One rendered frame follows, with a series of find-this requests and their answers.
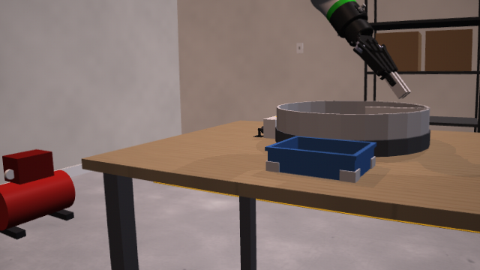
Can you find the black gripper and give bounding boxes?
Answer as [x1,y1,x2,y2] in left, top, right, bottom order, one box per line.
[344,19,411,99]

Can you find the grey round turntable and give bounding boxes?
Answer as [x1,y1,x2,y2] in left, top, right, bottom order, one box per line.
[254,100,431,157]

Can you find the blue rectangular tray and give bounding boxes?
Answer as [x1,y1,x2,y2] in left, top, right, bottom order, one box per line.
[265,136,376,183]

